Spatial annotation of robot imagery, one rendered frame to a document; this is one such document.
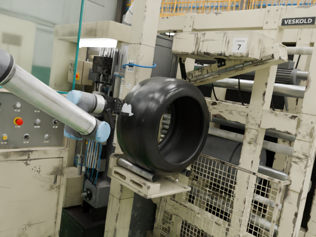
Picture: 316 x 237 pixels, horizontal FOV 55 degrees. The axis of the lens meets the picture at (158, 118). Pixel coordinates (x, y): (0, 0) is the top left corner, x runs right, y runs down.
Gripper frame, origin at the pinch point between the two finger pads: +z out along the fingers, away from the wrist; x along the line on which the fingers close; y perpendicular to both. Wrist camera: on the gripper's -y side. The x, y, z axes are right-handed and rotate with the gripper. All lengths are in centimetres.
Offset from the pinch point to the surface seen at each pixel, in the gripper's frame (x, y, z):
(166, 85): -8.0, 20.0, 13.0
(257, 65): -33, 44, 57
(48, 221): 58, -85, -2
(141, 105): -3.8, 6.5, 2.4
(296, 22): -44, 74, 70
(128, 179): 7.8, -38.4, 15.4
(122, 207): 27, -65, 32
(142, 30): 27, 52, 16
